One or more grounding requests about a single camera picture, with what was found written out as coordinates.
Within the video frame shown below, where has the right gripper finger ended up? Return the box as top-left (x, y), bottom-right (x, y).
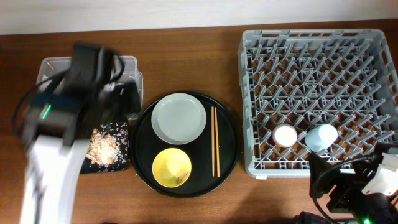
top-left (374, 142), bottom-right (398, 157)
top-left (308, 152), bottom-right (341, 199)

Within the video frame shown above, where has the blue plastic cup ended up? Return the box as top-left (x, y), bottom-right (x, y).
top-left (305, 124), bottom-right (338, 152)

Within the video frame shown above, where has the pink plastic cup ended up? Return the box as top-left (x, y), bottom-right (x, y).
top-left (272, 124), bottom-right (298, 148)

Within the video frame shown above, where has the grey round plate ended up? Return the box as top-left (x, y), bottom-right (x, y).
top-left (151, 93), bottom-right (207, 145)

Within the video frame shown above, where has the yellow bowl with food scraps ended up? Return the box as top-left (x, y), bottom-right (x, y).
top-left (152, 148), bottom-right (192, 188)

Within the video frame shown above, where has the wooden chopstick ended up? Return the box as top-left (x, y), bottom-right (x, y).
top-left (214, 108), bottom-right (221, 178)
top-left (211, 106), bottom-right (215, 177)

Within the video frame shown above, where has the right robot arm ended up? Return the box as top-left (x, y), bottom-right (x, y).
top-left (309, 143), bottom-right (397, 223)

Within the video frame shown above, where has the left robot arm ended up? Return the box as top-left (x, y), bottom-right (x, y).
top-left (12, 42), bottom-right (141, 223)

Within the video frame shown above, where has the grey plastic dishwasher rack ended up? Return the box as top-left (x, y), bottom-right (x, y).
top-left (237, 29), bottom-right (397, 179)

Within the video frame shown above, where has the pile of food scraps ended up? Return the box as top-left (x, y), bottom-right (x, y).
top-left (85, 123), bottom-right (129, 169)

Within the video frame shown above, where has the black rectangular tray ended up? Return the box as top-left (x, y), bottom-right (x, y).
top-left (79, 118), bottom-right (130, 175)

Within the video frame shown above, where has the round black serving tray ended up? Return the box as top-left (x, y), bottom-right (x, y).
top-left (128, 91), bottom-right (241, 198)

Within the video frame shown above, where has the clear plastic storage bin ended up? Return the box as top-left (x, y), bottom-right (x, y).
top-left (24, 56), bottom-right (144, 124)

